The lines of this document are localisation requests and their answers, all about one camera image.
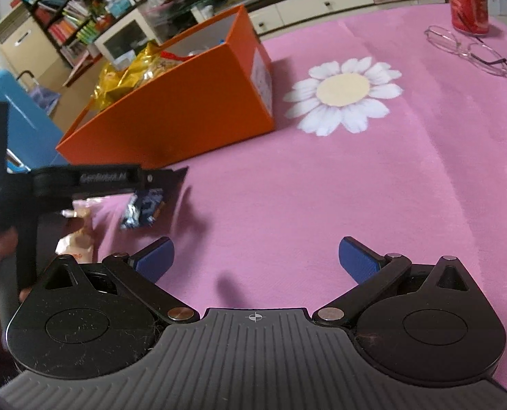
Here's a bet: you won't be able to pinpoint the red-edged clear biscuit packet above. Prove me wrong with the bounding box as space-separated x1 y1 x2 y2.
148 49 203 83

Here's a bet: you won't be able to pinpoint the eyeglasses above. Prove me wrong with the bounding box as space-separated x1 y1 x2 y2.
424 25 507 79

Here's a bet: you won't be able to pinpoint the blue snack packet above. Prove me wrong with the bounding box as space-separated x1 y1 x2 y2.
119 188 167 231

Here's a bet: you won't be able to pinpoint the blue thermos jug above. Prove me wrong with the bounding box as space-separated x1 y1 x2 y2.
0 62 67 172

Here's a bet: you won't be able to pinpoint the orange cardboard box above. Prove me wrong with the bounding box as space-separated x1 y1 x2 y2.
55 5 276 170

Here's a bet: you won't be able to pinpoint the pink beige snack packet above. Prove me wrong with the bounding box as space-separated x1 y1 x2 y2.
55 199 105 264

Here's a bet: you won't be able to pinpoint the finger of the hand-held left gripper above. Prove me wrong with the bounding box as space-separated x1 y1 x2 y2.
140 166 189 206

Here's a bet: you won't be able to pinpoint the yellow snack packet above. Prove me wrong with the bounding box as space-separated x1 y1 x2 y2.
93 40 162 112

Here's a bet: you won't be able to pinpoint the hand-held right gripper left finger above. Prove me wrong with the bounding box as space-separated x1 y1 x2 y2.
35 238 200 324

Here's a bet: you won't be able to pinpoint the white glass-door cabinet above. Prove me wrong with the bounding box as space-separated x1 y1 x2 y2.
93 9 161 63

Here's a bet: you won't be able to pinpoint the red soda can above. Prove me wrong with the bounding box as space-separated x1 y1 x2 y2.
444 0 492 35

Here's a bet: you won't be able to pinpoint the television stand with white drawers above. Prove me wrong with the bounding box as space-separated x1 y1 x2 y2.
151 0 376 36

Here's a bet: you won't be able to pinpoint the beige standing air conditioner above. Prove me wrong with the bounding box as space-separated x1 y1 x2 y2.
0 4 60 78

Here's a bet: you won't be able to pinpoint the bookshelf with books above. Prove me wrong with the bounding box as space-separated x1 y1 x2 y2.
9 0 105 68

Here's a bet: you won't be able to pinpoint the pink floral tablecloth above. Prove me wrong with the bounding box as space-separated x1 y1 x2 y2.
35 0 507 394

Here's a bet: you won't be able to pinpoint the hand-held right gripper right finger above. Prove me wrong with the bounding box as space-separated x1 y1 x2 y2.
313 238 478 324

